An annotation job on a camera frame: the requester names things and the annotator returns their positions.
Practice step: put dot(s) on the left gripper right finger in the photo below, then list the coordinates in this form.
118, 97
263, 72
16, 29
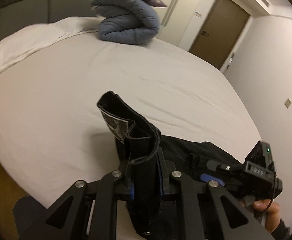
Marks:
165, 168

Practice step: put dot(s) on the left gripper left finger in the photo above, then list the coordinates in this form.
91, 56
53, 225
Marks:
126, 184

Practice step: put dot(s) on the black pants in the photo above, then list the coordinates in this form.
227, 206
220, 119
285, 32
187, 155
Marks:
137, 141

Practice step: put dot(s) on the person's right hand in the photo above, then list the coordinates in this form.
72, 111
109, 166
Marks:
273, 217

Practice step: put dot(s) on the blue folded duvet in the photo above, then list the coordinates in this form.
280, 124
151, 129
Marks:
131, 22

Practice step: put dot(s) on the brown door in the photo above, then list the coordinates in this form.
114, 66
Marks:
220, 32

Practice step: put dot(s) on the cream wardrobe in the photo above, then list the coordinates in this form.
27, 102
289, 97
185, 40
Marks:
182, 20

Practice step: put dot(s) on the purple cushion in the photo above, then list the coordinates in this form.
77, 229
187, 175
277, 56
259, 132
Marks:
156, 3

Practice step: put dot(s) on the white pillow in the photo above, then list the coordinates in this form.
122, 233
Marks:
25, 42

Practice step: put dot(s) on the wall socket plate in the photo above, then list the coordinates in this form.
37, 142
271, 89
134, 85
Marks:
288, 103

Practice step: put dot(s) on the wall light switch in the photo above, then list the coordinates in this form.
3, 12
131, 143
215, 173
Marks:
230, 60

